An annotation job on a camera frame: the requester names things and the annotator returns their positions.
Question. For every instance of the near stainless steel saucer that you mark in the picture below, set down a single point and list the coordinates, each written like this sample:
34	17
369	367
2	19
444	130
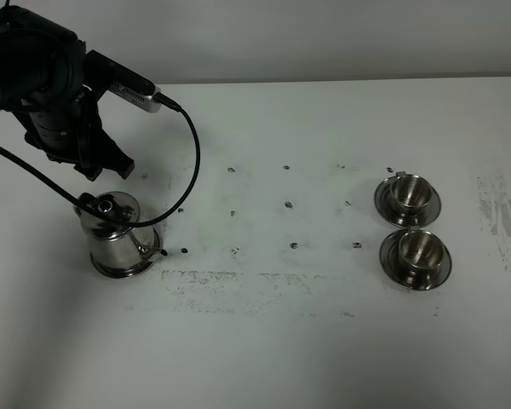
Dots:
412	280

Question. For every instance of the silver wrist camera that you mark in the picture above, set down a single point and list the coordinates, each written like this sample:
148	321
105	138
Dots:
132	91

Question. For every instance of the stainless steel teapot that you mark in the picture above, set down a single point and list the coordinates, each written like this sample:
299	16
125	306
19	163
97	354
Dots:
116	251

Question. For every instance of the stainless steel teacup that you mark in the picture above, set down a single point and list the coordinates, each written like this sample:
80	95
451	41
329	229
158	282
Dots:
410	194
421	251

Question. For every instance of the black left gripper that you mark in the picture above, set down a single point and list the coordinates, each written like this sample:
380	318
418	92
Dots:
73	134

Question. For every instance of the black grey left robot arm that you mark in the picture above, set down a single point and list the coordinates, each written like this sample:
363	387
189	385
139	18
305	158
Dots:
52	84

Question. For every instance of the stainless steel saucer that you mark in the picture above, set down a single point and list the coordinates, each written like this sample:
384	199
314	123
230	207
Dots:
384	208
412	280

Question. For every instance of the near stainless steel teacup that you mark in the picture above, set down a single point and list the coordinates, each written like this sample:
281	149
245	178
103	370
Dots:
421	251

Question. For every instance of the far stainless steel teacup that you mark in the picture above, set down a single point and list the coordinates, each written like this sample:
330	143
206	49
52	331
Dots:
410	194

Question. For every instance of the far stainless steel saucer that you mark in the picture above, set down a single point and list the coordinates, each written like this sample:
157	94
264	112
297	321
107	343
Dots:
384	208

